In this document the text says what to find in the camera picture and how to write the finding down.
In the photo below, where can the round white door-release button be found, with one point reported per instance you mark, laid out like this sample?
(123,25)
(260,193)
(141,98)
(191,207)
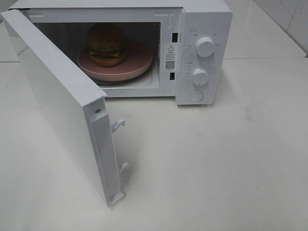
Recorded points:
(196,95)

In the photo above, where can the pink round plate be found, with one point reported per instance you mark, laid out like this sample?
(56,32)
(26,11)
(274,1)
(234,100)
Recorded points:
(131,62)

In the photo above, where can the white microwave door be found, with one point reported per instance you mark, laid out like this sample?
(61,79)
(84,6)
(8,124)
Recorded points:
(72,102)

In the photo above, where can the burger with lettuce and tomato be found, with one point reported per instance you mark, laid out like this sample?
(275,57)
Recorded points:
(107,45)

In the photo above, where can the glass microwave turntable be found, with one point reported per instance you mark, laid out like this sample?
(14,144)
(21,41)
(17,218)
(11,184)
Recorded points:
(143,78)

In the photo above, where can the lower white timer knob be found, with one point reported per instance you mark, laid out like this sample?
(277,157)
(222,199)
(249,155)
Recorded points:
(200,76)

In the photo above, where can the white warning label sticker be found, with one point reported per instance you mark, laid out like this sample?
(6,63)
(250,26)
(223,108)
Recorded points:
(170,56)

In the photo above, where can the upper white control knob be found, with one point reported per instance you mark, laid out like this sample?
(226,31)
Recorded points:
(204,46)

